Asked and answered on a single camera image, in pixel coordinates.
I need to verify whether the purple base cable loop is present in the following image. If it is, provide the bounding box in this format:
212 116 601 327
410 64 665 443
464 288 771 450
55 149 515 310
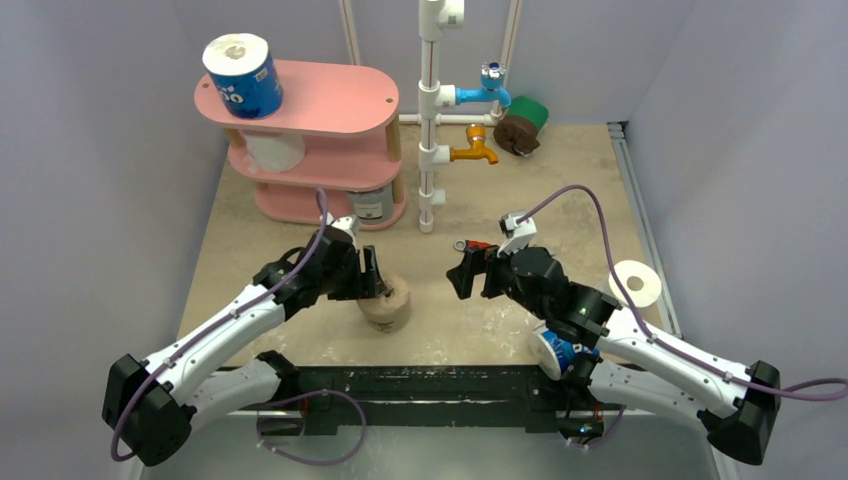
255 389 368 467

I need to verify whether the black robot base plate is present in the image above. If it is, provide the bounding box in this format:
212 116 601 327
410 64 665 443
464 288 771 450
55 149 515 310
269 365 605 441

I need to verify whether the orange brass faucet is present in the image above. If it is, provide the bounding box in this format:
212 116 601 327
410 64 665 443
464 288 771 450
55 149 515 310
449 124 499 165

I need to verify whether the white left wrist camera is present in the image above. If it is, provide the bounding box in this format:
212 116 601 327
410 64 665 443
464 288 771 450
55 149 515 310
324 214 361 251

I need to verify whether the blue toilet paper roll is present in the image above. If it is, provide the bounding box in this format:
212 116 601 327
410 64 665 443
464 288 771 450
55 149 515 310
202 33 284 120

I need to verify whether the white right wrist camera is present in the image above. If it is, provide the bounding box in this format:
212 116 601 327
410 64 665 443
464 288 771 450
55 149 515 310
497 211 537 258

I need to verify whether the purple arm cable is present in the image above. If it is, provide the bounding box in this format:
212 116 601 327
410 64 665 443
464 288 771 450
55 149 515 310
519 184 848 403
109 188 331 463

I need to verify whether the green brown wrapped roll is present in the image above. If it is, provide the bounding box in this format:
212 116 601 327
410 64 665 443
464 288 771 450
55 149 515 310
493 96 549 157

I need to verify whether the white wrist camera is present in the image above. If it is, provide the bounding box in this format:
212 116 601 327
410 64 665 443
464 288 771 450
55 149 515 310
497 211 537 258
324 214 361 251

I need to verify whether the aluminium frame rail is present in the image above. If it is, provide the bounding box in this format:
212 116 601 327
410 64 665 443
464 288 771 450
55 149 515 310
606 121 720 415

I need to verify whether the white toilet roll at right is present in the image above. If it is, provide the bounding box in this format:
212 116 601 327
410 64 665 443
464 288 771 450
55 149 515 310
601 260 663 309

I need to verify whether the pink three-tier shelf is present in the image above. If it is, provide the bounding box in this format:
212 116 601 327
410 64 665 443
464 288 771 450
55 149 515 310
194 60 406 230

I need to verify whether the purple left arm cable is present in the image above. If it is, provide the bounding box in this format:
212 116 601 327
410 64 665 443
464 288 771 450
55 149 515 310
109 188 331 463

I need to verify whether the blue wrapped roll near base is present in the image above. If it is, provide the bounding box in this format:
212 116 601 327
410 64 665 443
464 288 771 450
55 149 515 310
529 325 600 381

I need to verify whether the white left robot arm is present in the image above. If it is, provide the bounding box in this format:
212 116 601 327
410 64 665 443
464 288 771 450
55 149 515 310
101 227 388 466

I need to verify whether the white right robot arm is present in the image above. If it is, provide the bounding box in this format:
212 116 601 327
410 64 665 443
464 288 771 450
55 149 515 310
446 245 780 465

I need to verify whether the plain white toilet paper roll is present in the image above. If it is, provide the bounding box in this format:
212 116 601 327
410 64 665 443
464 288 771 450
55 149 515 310
241 131 306 173

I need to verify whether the white PVC pipe stand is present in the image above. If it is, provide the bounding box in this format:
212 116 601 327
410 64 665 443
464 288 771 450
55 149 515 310
337 0 525 234

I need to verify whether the red handled adjustable wrench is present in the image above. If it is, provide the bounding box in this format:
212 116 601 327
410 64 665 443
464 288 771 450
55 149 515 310
453 239 498 256

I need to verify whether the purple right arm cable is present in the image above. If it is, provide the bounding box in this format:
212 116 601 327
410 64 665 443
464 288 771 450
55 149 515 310
519 184 848 403

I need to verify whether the blue plastic faucet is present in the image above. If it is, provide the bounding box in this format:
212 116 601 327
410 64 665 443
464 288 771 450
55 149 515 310
455 62 512 108

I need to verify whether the grey toilet paper roll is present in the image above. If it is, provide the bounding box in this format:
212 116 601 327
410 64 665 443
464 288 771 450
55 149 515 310
347 184 394 225

